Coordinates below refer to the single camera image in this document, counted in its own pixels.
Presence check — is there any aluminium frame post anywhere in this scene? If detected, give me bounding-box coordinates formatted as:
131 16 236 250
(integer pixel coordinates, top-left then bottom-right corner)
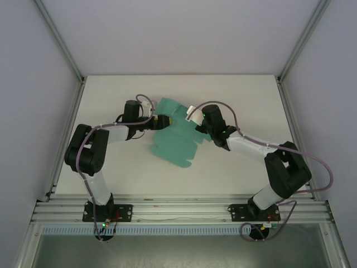
277 0 332 82
35 0 85 82

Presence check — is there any grey slotted cable duct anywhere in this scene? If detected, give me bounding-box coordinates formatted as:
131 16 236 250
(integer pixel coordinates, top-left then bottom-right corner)
41 226 279 236

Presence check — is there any green paper box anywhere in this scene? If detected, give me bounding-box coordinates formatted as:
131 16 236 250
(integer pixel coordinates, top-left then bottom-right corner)
150 96 213 169

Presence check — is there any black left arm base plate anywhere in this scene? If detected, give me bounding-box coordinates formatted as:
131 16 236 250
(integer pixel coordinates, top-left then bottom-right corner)
82 203 133 223

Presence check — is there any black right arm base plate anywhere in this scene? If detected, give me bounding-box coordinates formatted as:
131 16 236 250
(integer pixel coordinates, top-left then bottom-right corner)
228 203 279 223

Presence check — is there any aluminium mounting rail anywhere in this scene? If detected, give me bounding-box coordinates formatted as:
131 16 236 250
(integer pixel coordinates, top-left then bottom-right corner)
30 195 334 224

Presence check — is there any aluminium side rail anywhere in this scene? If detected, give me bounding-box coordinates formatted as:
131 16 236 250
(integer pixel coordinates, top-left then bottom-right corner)
276 77 319 201
44 78 86 202

